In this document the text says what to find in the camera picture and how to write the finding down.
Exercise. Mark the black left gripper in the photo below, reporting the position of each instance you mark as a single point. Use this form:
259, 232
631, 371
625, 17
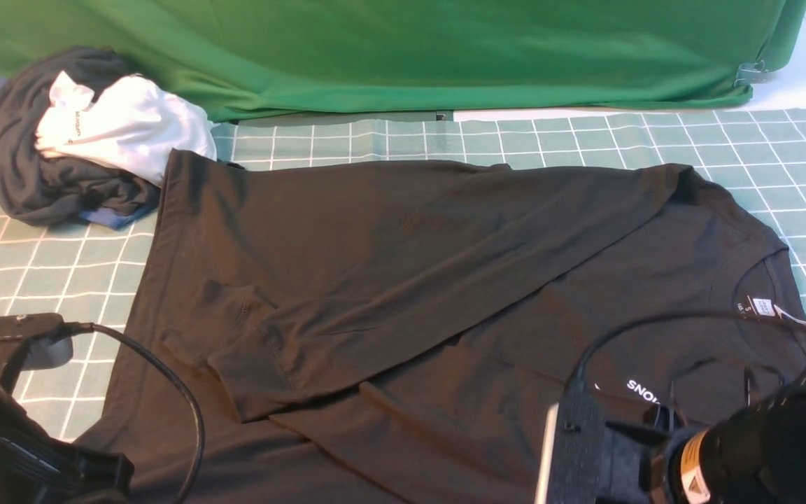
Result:
37, 468

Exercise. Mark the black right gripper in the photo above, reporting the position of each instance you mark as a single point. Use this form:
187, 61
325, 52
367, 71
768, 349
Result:
638, 459

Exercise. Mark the dark gray long-sleeve shirt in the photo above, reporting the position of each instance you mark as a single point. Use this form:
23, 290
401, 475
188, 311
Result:
395, 332

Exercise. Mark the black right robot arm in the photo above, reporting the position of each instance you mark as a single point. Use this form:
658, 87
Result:
756, 455

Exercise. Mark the white crumpled shirt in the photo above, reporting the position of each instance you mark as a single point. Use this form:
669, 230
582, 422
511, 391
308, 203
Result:
133, 126

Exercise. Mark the green checkered table cloth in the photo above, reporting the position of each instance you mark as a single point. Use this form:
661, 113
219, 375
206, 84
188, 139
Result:
108, 398

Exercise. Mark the dark navy crumpled garment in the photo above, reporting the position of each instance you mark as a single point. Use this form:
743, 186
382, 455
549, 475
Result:
40, 191

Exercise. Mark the metal binder clip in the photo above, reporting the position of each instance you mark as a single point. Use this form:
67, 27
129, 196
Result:
750, 73

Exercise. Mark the green backdrop cloth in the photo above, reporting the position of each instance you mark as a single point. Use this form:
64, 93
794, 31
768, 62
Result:
251, 59

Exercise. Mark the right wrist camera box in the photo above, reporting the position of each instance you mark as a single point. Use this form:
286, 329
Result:
571, 455

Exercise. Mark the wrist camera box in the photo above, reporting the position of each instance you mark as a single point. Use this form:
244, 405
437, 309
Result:
33, 342
571, 455

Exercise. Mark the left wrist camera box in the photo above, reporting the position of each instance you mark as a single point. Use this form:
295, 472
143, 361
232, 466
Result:
33, 342

